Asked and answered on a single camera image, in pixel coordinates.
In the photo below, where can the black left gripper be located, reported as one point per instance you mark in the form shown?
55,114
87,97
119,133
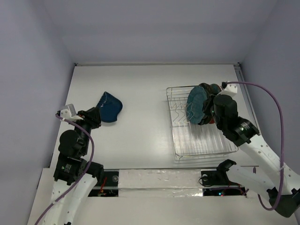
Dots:
92,116

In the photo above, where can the red and teal glazed plate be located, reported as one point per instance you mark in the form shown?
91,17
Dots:
215,88

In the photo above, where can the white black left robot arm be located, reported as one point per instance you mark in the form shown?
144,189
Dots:
74,177

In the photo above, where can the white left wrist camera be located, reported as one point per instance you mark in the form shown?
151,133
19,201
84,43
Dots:
68,112

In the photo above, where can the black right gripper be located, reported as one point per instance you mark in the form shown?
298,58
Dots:
209,103

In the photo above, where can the teal embossed scalloped plate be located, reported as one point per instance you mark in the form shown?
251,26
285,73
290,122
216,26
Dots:
194,105

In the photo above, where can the chrome wire dish rack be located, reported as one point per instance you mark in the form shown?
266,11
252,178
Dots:
192,141

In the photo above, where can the silver foil covered bar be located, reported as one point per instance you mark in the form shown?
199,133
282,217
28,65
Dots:
159,183

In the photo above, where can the beige plate with brown rim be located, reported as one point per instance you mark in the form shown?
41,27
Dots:
207,90

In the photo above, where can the dark blue teardrop plate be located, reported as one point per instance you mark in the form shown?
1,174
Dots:
109,107

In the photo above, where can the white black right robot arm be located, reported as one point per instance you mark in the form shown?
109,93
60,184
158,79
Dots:
281,187

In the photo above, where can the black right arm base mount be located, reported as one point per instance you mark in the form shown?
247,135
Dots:
213,178

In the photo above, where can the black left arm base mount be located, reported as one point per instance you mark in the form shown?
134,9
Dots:
108,187

